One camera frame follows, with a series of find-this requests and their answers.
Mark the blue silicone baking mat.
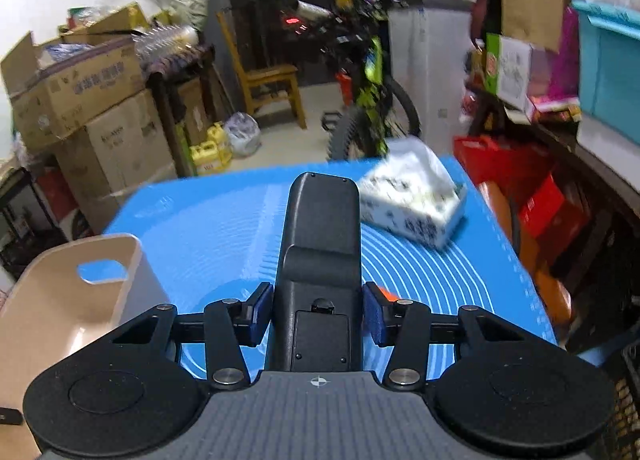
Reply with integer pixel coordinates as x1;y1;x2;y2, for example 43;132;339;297
105;161;555;342

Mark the grey plastic bag on floor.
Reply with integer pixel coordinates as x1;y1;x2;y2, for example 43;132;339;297
224;112;262;157

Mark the large stacked cardboard box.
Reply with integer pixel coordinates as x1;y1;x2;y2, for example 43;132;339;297
53;90;177;233

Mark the orange plastic piece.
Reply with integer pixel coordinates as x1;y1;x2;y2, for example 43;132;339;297
378;287;399;303

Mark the green white carton box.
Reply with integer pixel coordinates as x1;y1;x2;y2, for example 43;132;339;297
485;34;532;111

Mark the red box under table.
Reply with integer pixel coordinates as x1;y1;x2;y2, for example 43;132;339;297
454;135;591;264

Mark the upper stacked cardboard box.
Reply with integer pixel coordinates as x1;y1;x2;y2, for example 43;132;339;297
1;34;144;153

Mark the beige plastic storage bin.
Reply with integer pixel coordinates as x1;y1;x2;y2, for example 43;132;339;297
0;232;174;460

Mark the white tissue pack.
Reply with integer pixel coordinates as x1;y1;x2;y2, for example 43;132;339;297
357;136;468;250

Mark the green black bicycle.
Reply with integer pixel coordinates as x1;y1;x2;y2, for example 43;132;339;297
293;0;421;161

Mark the black metal shelf rack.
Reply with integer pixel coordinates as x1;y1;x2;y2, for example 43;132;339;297
1;167;77;280

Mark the yellow oil jug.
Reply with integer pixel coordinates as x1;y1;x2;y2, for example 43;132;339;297
190;123;232;176

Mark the white appliance cabinet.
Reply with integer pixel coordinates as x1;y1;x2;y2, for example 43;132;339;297
388;0;473;155

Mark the wooden chair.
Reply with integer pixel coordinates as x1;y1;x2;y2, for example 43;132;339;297
216;8;307;129

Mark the teal plastic storage bin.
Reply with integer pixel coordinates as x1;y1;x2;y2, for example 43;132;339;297
572;0;640;142

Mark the black remote control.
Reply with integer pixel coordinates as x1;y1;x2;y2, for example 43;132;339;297
265;173;363;372

